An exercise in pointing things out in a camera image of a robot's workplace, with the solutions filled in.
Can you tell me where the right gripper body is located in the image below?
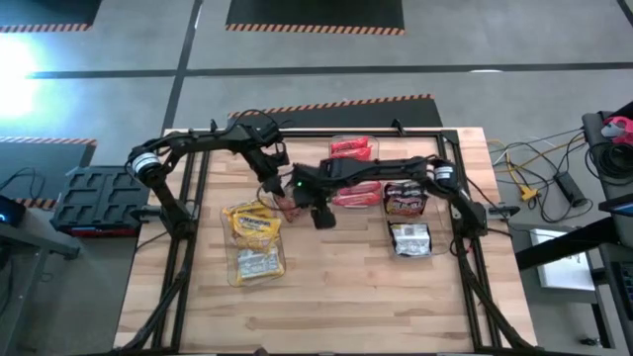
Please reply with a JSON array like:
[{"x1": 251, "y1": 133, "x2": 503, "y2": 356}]
[{"x1": 290, "y1": 164, "x2": 340, "y2": 210}]

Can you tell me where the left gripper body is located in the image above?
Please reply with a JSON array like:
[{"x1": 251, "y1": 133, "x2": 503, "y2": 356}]
[{"x1": 255, "y1": 140, "x2": 292, "y2": 187}]

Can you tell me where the clear plastic bin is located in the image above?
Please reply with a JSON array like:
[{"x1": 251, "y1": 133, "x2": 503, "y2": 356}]
[
  {"x1": 379, "y1": 178, "x2": 439, "y2": 262},
  {"x1": 220, "y1": 196, "x2": 289, "y2": 289},
  {"x1": 327, "y1": 133, "x2": 385, "y2": 212}
]

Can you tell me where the black hazard-striped floor mat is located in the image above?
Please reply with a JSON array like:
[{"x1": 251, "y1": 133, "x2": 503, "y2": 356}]
[
  {"x1": 0, "y1": 135, "x2": 99, "y2": 210},
  {"x1": 226, "y1": 93, "x2": 445, "y2": 130},
  {"x1": 0, "y1": 0, "x2": 104, "y2": 34},
  {"x1": 225, "y1": 0, "x2": 407, "y2": 37}
]

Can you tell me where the black tray left of table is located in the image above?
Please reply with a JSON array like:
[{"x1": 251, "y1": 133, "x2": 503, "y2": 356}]
[{"x1": 50, "y1": 164, "x2": 155, "y2": 238}]

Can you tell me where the black diagonal beam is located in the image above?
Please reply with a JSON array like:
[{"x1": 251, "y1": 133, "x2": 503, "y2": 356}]
[{"x1": 513, "y1": 216, "x2": 633, "y2": 272}]

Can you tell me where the white box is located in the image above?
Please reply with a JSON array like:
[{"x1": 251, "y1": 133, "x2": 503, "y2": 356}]
[{"x1": 529, "y1": 227, "x2": 596, "y2": 292}]

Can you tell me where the black power brick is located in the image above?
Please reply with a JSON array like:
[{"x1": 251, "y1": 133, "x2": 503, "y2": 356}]
[{"x1": 552, "y1": 170, "x2": 589, "y2": 209}]

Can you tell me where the grey side desk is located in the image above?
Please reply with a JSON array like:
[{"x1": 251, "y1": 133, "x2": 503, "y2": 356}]
[{"x1": 0, "y1": 195, "x2": 81, "y2": 356}]

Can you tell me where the black device with blue light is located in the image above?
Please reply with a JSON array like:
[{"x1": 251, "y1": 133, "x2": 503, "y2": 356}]
[{"x1": 0, "y1": 194, "x2": 27, "y2": 229}]

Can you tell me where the grey equipment cart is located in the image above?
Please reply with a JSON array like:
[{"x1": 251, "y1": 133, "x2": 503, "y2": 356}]
[{"x1": 582, "y1": 101, "x2": 633, "y2": 199}]

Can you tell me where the dark tablet screen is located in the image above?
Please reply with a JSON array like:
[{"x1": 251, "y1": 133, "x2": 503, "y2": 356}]
[{"x1": 597, "y1": 193, "x2": 633, "y2": 220}]

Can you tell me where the pink and white tool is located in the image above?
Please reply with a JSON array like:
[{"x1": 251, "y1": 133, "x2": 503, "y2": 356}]
[{"x1": 600, "y1": 116, "x2": 633, "y2": 145}]

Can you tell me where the dark keyboard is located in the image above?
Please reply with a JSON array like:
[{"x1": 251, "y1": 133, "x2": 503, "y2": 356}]
[{"x1": 611, "y1": 260, "x2": 633, "y2": 320}]

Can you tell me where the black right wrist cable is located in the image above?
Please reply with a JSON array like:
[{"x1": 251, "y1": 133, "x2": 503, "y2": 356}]
[{"x1": 255, "y1": 183, "x2": 298, "y2": 215}]

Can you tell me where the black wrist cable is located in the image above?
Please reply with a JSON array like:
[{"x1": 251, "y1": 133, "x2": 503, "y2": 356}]
[
  {"x1": 227, "y1": 108, "x2": 294, "y2": 135},
  {"x1": 255, "y1": 183, "x2": 298, "y2": 215}
]

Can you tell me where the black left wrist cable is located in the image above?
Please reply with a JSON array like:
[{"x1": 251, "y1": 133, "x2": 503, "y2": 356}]
[{"x1": 227, "y1": 108, "x2": 294, "y2": 135}]

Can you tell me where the yellow cable with plug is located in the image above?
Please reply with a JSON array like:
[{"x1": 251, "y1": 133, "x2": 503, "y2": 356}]
[{"x1": 494, "y1": 137, "x2": 585, "y2": 202}]

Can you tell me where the coiled black cable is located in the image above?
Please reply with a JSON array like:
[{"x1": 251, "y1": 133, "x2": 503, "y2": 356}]
[{"x1": 585, "y1": 141, "x2": 633, "y2": 180}]

